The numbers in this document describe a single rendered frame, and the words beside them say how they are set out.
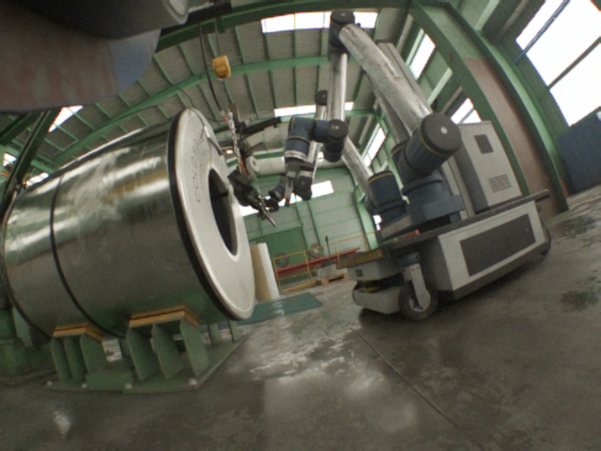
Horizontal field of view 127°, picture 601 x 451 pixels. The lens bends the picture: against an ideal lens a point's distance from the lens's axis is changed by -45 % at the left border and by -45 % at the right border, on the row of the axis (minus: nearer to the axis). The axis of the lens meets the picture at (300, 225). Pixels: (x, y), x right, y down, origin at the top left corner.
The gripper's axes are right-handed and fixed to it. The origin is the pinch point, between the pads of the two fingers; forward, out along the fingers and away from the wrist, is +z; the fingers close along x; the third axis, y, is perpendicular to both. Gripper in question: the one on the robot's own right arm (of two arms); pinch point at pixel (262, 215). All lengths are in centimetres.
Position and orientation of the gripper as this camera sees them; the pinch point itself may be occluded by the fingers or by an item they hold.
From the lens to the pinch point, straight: 193.5
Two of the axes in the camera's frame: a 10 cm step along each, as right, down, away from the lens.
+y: 1.8, 5.6, 8.1
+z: -5.3, 7.5, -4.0
